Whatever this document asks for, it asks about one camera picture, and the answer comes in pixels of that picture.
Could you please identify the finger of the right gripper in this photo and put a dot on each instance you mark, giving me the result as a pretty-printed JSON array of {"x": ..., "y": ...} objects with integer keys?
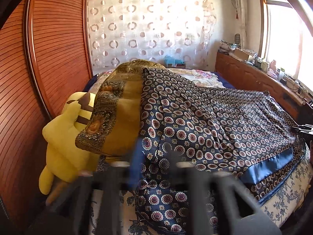
[{"x": 303, "y": 129}]

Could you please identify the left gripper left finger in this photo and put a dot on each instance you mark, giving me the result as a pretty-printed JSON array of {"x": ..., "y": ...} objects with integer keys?
[{"x": 92, "y": 203}]

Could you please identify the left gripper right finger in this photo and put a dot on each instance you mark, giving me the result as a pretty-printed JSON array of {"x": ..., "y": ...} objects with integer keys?
[{"x": 218, "y": 203}]

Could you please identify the navy patterned silk garment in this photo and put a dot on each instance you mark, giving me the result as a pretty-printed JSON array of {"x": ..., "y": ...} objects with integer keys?
[{"x": 242, "y": 132}]

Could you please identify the yellow plush toy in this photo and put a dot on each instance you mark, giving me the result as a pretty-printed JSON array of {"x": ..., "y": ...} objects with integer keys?
[{"x": 63, "y": 159}]

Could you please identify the blue floral white sheet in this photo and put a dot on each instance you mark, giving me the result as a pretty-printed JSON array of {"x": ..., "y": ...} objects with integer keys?
[{"x": 279, "y": 208}]

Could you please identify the gold brown patterned pillow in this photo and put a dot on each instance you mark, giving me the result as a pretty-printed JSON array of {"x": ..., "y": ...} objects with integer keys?
[{"x": 114, "y": 124}]

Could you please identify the wooden dresser cabinet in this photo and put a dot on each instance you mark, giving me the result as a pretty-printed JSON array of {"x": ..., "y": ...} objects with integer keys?
[{"x": 246, "y": 77}]

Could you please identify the cardboard box on dresser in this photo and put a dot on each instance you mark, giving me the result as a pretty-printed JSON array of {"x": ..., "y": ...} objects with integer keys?
[{"x": 243, "y": 54}]

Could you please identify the teal item on box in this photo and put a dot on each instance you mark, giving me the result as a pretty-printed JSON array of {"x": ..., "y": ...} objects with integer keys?
[{"x": 171, "y": 62}]

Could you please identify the wooden wardrobe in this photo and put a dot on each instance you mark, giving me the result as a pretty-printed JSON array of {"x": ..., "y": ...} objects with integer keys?
[{"x": 44, "y": 59}]

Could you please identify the sheer circle pattern curtain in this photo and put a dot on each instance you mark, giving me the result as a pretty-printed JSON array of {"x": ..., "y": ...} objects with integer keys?
[{"x": 127, "y": 30}]

